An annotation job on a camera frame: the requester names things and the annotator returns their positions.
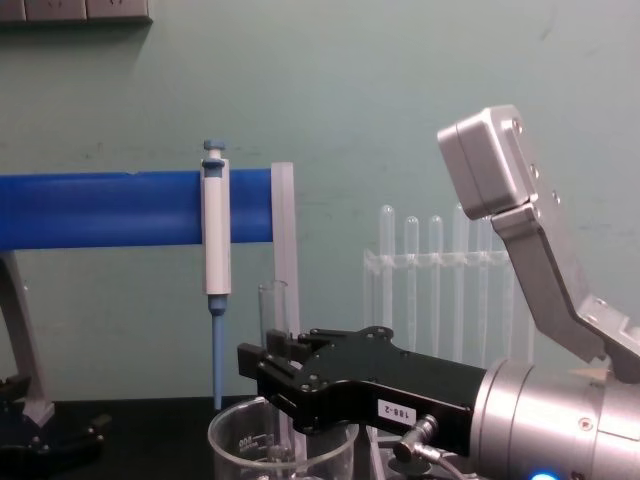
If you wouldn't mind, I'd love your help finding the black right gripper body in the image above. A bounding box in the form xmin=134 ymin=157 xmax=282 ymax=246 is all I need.
xmin=292 ymin=324 xmax=490 ymax=458

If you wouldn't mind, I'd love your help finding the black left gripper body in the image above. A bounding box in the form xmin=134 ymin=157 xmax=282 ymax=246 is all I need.
xmin=0 ymin=376 xmax=104 ymax=452

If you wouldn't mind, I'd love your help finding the glass test tube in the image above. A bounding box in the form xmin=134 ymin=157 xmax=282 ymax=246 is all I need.
xmin=256 ymin=280 xmax=292 ymax=451

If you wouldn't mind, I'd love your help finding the clear glass beaker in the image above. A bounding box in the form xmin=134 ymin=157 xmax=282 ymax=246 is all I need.
xmin=206 ymin=396 xmax=360 ymax=480

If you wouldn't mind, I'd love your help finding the clear plastic tube rack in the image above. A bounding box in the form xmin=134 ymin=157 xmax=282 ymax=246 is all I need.
xmin=361 ymin=246 xmax=537 ymax=454

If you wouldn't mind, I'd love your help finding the translucent stand upright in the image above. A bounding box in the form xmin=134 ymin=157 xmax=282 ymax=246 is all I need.
xmin=270 ymin=160 xmax=308 ymax=454

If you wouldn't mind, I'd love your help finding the white and blue pipette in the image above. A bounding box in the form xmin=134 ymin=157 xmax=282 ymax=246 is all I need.
xmin=200 ymin=138 xmax=234 ymax=412

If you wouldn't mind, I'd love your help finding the clear plastic test tube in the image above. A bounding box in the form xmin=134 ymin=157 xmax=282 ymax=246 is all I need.
xmin=378 ymin=203 xmax=396 ymax=346
xmin=451 ymin=202 xmax=468 ymax=364
xmin=403 ymin=215 xmax=420 ymax=354
xmin=428 ymin=214 xmax=444 ymax=357

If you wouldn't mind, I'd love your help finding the blue stand crossbar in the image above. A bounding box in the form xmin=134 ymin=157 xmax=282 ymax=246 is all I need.
xmin=0 ymin=170 xmax=277 ymax=249

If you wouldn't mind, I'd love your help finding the thin cable with silver plug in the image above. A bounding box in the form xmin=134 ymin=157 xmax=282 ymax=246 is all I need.
xmin=392 ymin=414 xmax=476 ymax=480

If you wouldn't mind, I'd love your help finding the grey wall socket panel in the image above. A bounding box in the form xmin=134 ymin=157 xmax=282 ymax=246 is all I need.
xmin=0 ymin=0 xmax=27 ymax=23
xmin=85 ymin=0 xmax=153 ymax=22
xmin=25 ymin=0 xmax=87 ymax=23

